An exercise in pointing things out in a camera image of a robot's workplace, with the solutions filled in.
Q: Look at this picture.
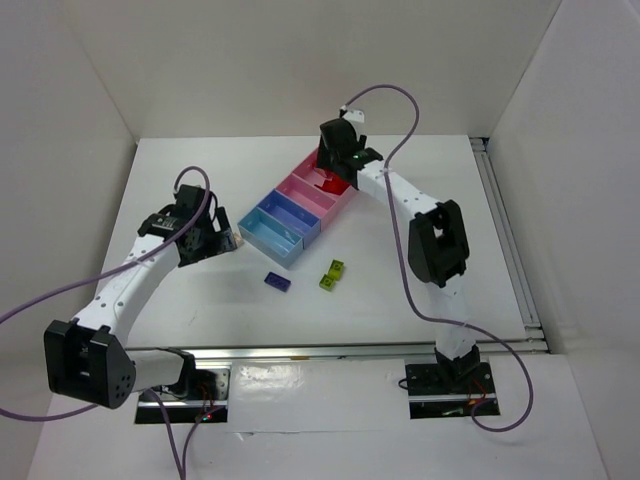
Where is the red lego brick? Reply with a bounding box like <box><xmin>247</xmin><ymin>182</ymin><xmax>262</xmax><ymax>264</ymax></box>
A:
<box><xmin>320</xmin><ymin>178</ymin><xmax>350</xmax><ymax>196</ymax></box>

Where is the green lego brick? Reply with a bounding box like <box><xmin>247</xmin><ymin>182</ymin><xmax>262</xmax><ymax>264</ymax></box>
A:
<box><xmin>327</xmin><ymin>259</ymin><xmax>345</xmax><ymax>281</ymax></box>
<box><xmin>319</xmin><ymin>274</ymin><xmax>337</xmax><ymax>291</ymax></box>

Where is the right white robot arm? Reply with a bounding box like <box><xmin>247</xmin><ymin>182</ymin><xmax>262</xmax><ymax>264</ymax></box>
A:
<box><xmin>317</xmin><ymin>113</ymin><xmax>479</xmax><ymax>382</ymax></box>

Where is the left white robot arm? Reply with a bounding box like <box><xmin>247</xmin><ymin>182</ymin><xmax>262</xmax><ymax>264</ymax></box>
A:
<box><xmin>44</xmin><ymin>185</ymin><xmax>237</xmax><ymax>409</ymax></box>

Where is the large pink container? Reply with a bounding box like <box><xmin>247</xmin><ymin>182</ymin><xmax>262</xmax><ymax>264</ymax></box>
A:
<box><xmin>289</xmin><ymin>149</ymin><xmax>357</xmax><ymax>231</ymax></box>

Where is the light blue container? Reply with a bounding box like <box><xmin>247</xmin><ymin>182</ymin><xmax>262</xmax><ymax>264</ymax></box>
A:
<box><xmin>238</xmin><ymin>207</ymin><xmax>303</xmax><ymax>269</ymax></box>

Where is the small pink container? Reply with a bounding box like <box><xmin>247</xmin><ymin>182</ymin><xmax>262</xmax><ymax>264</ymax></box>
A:
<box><xmin>276</xmin><ymin>174</ymin><xmax>335</xmax><ymax>217</ymax></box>

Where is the purple blue container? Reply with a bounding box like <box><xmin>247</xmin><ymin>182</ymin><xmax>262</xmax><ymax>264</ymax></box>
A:
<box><xmin>258</xmin><ymin>190</ymin><xmax>321</xmax><ymax>249</ymax></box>

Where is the purple lego plate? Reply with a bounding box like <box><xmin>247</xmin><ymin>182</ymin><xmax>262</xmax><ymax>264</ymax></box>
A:
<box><xmin>264</xmin><ymin>272</ymin><xmax>291</xmax><ymax>292</ymax></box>

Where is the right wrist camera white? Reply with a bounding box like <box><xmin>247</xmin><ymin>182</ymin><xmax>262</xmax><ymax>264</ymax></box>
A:
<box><xmin>339</xmin><ymin>105</ymin><xmax>365</xmax><ymax>137</ymax></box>

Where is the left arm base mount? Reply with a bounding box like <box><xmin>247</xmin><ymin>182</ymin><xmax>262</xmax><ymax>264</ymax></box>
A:
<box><xmin>152</xmin><ymin>365</ymin><xmax>231</xmax><ymax>424</ymax></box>

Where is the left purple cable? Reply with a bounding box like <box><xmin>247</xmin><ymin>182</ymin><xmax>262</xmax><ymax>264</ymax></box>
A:
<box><xmin>0</xmin><ymin>167</ymin><xmax>211</xmax><ymax>480</ymax></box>

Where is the aluminium front rail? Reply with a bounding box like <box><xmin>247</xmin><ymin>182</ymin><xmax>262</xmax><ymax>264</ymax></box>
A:
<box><xmin>119</xmin><ymin>341</ymin><xmax>451</xmax><ymax>364</ymax></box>

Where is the aluminium rail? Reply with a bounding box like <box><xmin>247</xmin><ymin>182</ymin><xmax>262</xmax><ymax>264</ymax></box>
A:
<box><xmin>119</xmin><ymin>341</ymin><xmax>451</xmax><ymax>364</ymax></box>
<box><xmin>469</xmin><ymin>137</ymin><xmax>550</xmax><ymax>353</ymax></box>

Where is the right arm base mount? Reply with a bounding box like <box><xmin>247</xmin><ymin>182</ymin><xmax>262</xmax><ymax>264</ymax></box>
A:
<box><xmin>397</xmin><ymin>362</ymin><xmax>500</xmax><ymax>420</ymax></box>

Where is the aluminium right rail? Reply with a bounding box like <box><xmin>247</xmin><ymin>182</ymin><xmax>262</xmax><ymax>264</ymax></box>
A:
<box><xmin>469</xmin><ymin>137</ymin><xmax>550</xmax><ymax>353</ymax></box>

